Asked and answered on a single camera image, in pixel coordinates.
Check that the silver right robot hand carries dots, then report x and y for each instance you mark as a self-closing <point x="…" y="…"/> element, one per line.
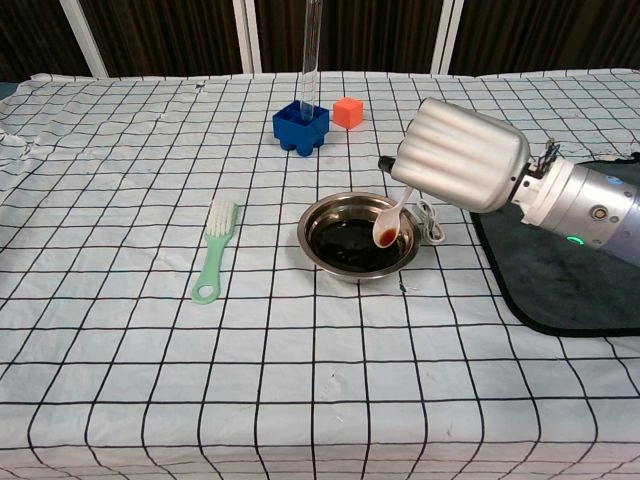
<point x="465" y="160"/>

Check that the white plastic spoon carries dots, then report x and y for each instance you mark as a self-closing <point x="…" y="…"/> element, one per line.
<point x="387" y="220"/>

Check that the metal bowl with dark liquid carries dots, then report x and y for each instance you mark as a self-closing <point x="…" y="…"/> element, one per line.
<point x="320" y="215"/>

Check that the dark grey cloth mat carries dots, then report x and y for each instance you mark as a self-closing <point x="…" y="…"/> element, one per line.
<point x="550" y="290"/>

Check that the orange cube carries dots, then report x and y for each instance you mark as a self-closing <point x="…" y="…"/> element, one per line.
<point x="347" y="115"/>

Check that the blue plastic tube holder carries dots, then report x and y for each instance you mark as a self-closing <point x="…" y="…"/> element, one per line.
<point x="300" y="132"/>

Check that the clear test tube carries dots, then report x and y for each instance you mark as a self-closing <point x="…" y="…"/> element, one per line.
<point x="310" y="60"/>

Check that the green scrubbing brush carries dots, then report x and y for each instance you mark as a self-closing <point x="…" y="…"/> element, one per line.
<point x="215" y="250"/>

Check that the white checkered tablecloth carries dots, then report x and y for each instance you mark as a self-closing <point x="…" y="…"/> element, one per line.
<point x="150" y="375"/>

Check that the white partition post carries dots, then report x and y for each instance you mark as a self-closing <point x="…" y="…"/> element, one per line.
<point x="87" y="40"/>
<point x="446" y="35"/>
<point x="248" y="35"/>

